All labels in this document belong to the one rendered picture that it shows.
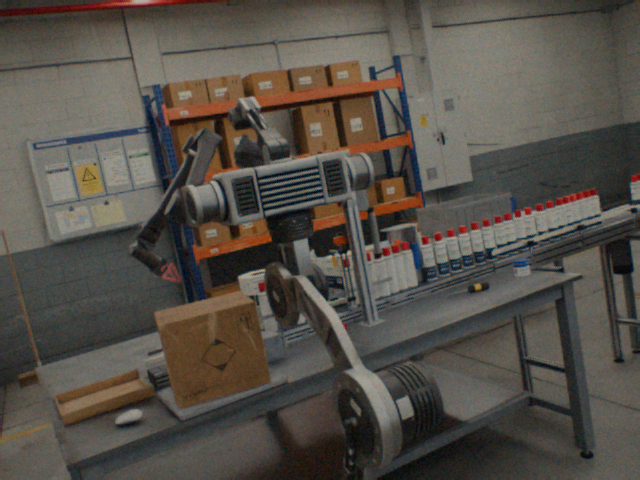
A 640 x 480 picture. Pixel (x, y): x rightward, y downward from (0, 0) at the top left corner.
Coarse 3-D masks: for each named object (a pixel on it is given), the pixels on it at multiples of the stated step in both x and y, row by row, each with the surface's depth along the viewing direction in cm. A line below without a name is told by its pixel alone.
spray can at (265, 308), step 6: (264, 288) 243; (258, 294) 245; (264, 294) 243; (264, 300) 243; (264, 306) 243; (264, 312) 244; (270, 312) 244; (270, 318) 244; (264, 324) 246; (270, 324) 244; (276, 324) 246; (276, 330) 246
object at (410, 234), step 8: (392, 232) 289; (400, 232) 285; (408, 232) 291; (416, 232) 286; (392, 240) 291; (408, 240) 293; (416, 240) 287; (416, 272) 284; (424, 272) 286; (424, 280) 286
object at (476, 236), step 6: (474, 222) 295; (474, 228) 294; (474, 234) 294; (480, 234) 294; (474, 240) 295; (480, 240) 294; (474, 246) 295; (480, 246) 294; (474, 252) 296; (480, 252) 295; (474, 258) 298; (480, 258) 295; (480, 264) 296
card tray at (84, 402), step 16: (96, 384) 228; (112, 384) 231; (128, 384) 230; (144, 384) 226; (64, 400) 223; (80, 400) 222; (96, 400) 219; (112, 400) 206; (128, 400) 209; (64, 416) 199; (80, 416) 202
